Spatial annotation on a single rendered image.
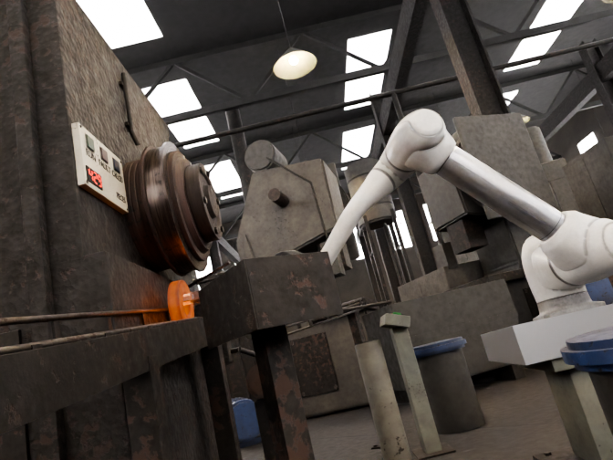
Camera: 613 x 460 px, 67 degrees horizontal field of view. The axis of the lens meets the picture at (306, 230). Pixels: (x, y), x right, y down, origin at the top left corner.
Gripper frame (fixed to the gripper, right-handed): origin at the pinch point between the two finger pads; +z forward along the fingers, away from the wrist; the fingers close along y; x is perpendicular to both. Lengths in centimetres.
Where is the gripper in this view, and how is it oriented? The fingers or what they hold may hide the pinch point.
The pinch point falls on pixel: (181, 300)
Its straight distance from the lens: 146.0
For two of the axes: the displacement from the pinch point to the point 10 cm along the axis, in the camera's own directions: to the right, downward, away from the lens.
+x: -1.9, -9.5, 2.6
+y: 0.5, 2.5, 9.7
